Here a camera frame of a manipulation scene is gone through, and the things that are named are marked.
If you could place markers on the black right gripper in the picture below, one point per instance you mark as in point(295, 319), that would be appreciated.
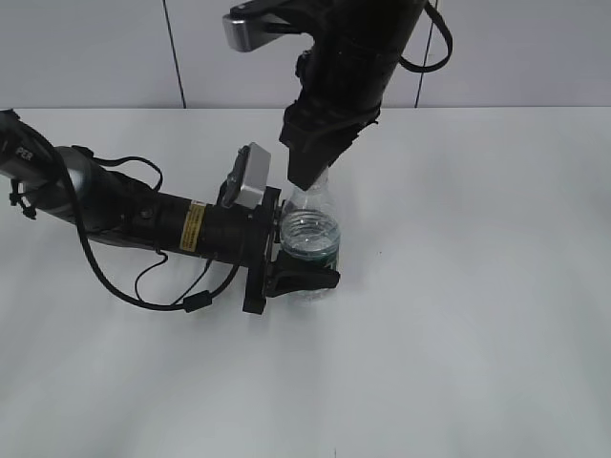
point(343, 76)

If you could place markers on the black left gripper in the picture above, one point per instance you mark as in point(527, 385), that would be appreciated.
point(241, 237)

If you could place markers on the clear Cestbon water bottle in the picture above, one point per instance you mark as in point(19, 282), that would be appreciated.
point(309, 228)

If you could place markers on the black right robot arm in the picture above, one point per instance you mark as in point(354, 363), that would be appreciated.
point(399, 17)

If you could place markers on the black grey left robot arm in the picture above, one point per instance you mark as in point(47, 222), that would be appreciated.
point(104, 205)

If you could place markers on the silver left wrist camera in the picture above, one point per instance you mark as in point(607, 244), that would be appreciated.
point(246, 183)

